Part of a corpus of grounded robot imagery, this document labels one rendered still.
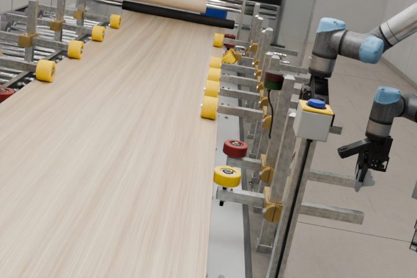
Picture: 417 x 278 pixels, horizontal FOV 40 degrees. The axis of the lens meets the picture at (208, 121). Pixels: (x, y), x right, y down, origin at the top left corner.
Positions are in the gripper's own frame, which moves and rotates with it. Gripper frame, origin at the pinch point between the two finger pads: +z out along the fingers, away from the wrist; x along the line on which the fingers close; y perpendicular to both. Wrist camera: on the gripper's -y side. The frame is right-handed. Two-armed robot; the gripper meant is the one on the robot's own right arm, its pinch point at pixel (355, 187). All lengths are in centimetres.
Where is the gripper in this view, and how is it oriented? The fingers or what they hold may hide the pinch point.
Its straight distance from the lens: 202.4
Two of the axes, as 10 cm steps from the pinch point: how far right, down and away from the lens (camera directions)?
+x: 0.4, -3.0, 9.5
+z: -1.7, 9.4, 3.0
